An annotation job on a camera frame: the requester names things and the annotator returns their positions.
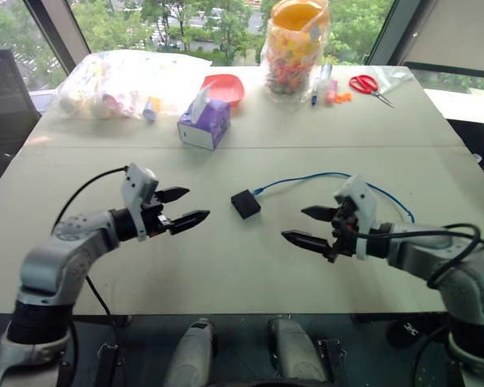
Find red-handled scissors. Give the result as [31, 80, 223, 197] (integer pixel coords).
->
[348, 74, 396, 109]

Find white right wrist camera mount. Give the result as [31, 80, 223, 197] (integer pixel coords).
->
[332, 174, 378, 261]

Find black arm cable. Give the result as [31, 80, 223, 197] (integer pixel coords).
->
[344, 223, 484, 289]
[50, 165, 131, 387]

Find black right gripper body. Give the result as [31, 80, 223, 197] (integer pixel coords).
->
[324, 196, 360, 264]

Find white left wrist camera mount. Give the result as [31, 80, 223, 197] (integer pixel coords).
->
[120, 162, 161, 242]

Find purple tissue box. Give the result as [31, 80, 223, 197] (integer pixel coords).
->
[176, 82, 232, 152]

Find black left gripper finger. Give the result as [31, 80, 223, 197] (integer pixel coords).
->
[167, 209, 211, 236]
[157, 186, 190, 204]

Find dark slanted window post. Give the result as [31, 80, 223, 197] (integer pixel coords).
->
[365, 0, 484, 77]
[23, 0, 92, 76]

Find empty clear plastic bag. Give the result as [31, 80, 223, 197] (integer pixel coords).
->
[365, 65, 413, 94]

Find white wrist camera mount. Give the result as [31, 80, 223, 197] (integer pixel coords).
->
[332, 174, 378, 261]
[120, 162, 161, 242]

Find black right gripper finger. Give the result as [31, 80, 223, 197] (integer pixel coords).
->
[281, 230, 334, 256]
[301, 205, 340, 223]

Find small lavender and orange toy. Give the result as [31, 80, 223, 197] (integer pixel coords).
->
[142, 96, 162, 123]

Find blue pen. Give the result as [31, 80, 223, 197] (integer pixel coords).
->
[310, 75, 322, 108]

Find small black box device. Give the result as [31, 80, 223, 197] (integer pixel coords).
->
[230, 187, 262, 220]

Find black office chair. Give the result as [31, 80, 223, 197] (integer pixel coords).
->
[0, 48, 44, 202]

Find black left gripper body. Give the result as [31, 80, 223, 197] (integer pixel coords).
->
[140, 188, 174, 239]

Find bagged jar of colourful pieces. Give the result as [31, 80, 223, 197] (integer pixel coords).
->
[260, 0, 332, 106]

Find red plastic bowl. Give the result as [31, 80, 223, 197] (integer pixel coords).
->
[200, 73, 245, 110]

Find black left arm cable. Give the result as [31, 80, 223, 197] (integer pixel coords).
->
[50, 165, 131, 387]

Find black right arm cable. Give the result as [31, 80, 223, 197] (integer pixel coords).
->
[344, 223, 484, 289]

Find grey rounded housing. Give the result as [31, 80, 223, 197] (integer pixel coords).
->
[172, 317, 219, 387]
[265, 317, 328, 387]

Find blue cable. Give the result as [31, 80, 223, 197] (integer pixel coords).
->
[252, 172, 415, 224]

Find black round foot with mark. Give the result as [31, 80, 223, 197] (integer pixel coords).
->
[386, 318, 433, 350]

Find clear bag of toys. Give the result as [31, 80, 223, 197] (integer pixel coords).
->
[54, 51, 213, 122]

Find white side table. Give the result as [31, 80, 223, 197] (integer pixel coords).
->
[422, 87, 484, 127]

